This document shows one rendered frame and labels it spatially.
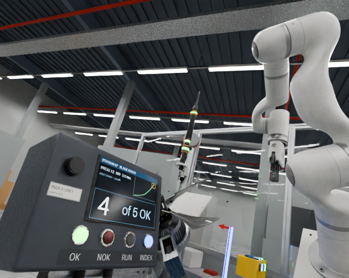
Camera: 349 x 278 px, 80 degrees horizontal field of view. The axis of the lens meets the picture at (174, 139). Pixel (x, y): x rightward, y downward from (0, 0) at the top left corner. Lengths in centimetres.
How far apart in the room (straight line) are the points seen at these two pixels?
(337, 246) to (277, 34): 64
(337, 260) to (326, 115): 45
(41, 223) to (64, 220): 3
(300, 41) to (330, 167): 35
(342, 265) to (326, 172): 34
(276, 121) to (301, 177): 45
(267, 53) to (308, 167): 34
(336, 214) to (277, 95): 47
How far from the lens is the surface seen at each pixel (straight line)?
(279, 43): 71
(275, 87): 94
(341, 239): 83
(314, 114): 69
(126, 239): 42
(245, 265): 124
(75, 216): 36
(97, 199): 38
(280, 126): 105
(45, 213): 34
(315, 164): 67
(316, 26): 75
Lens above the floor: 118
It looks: 19 degrees up
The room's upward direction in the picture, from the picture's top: 15 degrees clockwise
